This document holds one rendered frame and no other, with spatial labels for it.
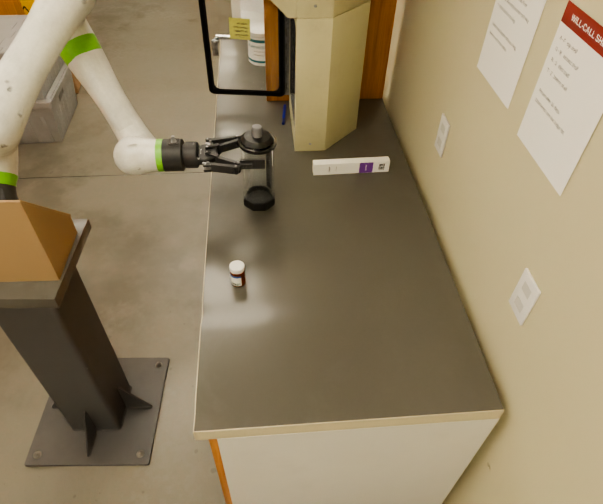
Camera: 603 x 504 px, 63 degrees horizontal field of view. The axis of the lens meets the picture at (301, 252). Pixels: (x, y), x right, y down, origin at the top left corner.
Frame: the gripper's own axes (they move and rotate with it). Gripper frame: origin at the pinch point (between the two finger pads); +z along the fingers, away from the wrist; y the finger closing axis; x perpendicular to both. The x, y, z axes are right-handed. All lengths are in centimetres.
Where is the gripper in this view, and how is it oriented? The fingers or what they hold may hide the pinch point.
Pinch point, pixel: (256, 153)
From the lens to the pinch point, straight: 146.7
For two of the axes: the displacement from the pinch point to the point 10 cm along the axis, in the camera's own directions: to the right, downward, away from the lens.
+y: -0.8, -7.2, 6.9
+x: -0.3, 6.9, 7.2
